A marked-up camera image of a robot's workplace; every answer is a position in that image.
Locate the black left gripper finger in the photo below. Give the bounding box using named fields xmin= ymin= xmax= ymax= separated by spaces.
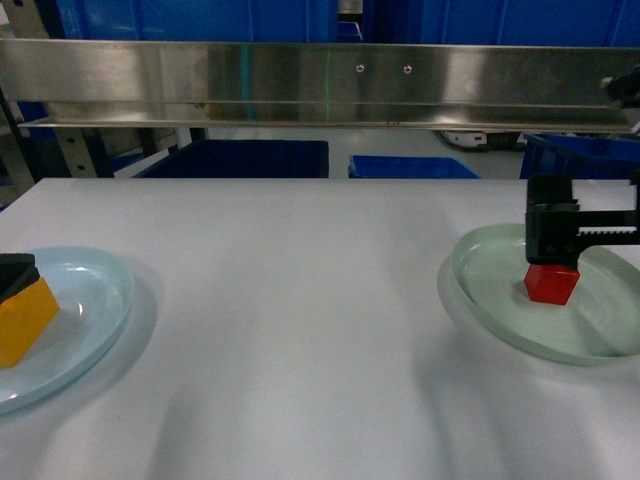
xmin=0 ymin=253 xmax=40 ymax=302

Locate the light blue plate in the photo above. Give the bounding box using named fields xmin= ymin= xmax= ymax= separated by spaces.
xmin=1 ymin=246 xmax=135 ymax=414

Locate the stainless steel shelf rail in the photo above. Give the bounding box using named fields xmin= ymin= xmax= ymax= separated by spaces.
xmin=1 ymin=39 xmax=639 ymax=133

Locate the green plate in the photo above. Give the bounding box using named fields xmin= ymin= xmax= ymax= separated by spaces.
xmin=439 ymin=224 xmax=639 ymax=365

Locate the yellow toy block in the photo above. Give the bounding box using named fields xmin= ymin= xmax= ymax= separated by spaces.
xmin=1 ymin=278 xmax=60 ymax=368

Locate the red toy block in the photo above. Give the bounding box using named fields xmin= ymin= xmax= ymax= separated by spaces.
xmin=524 ymin=264 xmax=580 ymax=306

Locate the blue bin far right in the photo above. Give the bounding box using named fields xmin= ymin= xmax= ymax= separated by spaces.
xmin=520 ymin=134 xmax=639 ymax=180

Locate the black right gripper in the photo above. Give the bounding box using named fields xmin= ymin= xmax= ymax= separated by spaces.
xmin=525 ymin=174 xmax=639 ymax=264

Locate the dark blue bin behind table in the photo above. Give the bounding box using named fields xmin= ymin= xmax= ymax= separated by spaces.
xmin=137 ymin=140 xmax=329 ymax=179

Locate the large blue bin upper shelf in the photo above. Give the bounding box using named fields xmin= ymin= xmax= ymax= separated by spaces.
xmin=57 ymin=0 xmax=338 ymax=43

